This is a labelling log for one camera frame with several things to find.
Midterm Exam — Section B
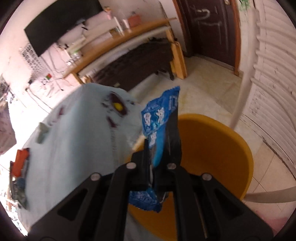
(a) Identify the blue snack wrapper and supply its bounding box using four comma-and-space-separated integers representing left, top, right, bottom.
129, 86, 182, 212

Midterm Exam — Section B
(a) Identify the yellow plastic trash bin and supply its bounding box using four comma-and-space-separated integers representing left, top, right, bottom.
128, 113, 253, 240

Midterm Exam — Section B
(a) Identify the eye test chart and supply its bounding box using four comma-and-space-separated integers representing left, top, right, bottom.
19, 42, 53, 81

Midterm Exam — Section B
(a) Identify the light blue patterned tablecloth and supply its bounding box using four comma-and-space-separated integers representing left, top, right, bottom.
18, 83, 154, 240

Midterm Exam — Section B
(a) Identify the grey paper cup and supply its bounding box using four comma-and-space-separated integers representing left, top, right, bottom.
36, 123, 50, 144

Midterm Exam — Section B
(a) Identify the dark brown tufted bench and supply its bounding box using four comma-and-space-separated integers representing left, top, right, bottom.
92, 41, 174, 91

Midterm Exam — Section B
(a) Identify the orange box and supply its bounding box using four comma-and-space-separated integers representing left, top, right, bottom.
11, 148, 30, 177

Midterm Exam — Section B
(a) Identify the white chair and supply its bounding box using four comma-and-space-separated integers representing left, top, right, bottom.
229, 9, 296, 204

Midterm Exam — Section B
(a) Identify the pink tissue box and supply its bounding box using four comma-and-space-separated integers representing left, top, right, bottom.
127, 14, 142, 28

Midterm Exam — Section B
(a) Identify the wooden desk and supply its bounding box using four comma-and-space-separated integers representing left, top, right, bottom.
63, 17, 188, 84

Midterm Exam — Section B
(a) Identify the black wall television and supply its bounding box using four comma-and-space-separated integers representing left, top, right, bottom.
25, 0, 103, 57

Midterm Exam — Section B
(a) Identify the dark brown entrance door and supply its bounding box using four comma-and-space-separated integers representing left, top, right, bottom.
173, 1, 241, 76

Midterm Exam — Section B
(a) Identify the white louvered door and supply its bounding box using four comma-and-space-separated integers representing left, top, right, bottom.
238, 0, 296, 172

